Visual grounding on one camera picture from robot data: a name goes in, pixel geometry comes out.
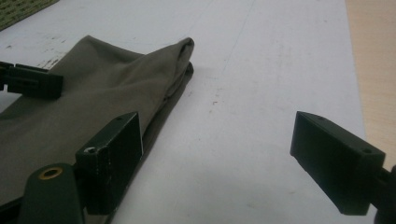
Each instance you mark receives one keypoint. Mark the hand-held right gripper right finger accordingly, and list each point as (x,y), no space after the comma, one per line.
(336,168)

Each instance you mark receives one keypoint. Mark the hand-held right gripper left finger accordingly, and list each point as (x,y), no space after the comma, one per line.
(112,168)

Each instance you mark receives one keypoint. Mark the dark olive printed t-shirt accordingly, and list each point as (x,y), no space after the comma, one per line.
(109,81)

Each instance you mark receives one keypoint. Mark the green woven basket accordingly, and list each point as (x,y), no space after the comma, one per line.
(15,11)

